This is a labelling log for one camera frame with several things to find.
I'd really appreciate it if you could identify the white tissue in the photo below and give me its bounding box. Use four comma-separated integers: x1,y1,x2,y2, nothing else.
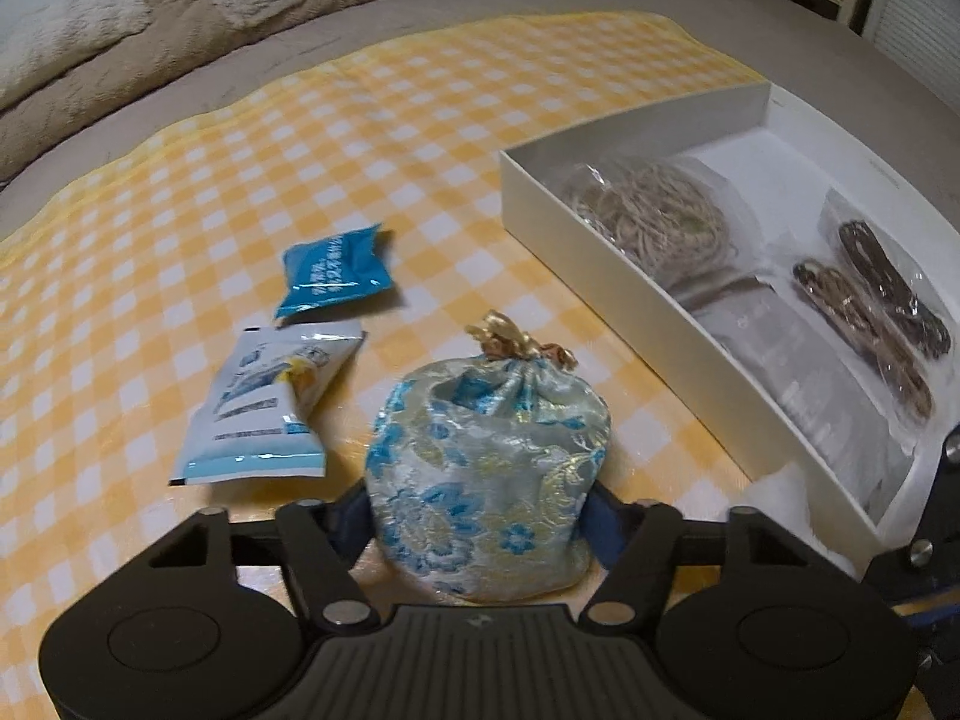
737,463,859,578

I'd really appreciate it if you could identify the white shallow cardboard box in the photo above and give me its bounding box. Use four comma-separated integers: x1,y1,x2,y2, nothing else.
500,83,958,567

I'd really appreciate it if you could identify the small blue sachet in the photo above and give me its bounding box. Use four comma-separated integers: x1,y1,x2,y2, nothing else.
274,224,394,320

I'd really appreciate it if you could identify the beige folded mattress pad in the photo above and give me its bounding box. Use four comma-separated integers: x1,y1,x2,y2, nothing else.
0,0,723,185

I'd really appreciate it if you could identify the yellow white checkered blanket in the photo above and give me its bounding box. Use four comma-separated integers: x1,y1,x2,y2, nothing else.
2,10,761,718

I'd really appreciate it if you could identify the blue floral drawstring pouch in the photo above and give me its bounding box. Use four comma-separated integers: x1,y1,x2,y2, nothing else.
364,310,612,603

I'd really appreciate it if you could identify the beige hair ties bag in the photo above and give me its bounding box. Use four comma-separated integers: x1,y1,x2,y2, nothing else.
551,156,760,289

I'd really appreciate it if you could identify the white louvered door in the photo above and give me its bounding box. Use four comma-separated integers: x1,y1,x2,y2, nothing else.
862,0,960,110

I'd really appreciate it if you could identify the grey packet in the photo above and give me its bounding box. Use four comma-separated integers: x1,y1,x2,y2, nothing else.
685,278,911,520

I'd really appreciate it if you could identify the fluffy white pillow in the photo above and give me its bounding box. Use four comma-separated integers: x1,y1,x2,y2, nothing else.
2,0,151,109

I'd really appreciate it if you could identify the brown hair ties bag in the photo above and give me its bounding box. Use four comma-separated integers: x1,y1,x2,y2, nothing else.
788,188,958,431

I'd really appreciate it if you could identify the white blue medicine packet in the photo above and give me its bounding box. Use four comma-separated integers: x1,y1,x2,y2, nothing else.
169,320,364,486

